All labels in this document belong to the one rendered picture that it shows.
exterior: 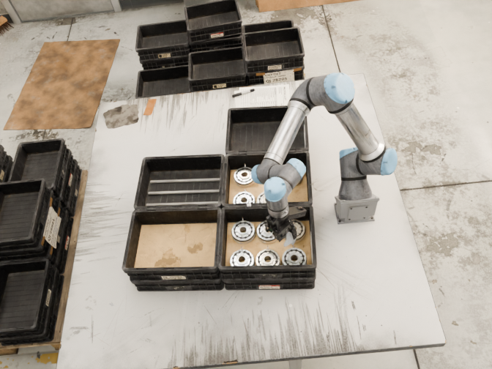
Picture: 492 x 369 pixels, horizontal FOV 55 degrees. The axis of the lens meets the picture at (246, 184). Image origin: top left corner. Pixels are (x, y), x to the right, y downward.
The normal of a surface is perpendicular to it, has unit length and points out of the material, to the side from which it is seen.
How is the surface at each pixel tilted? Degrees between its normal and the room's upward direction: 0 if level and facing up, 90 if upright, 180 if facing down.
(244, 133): 0
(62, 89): 4
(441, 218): 0
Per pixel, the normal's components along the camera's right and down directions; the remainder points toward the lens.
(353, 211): 0.06, 0.81
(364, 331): -0.09, -0.58
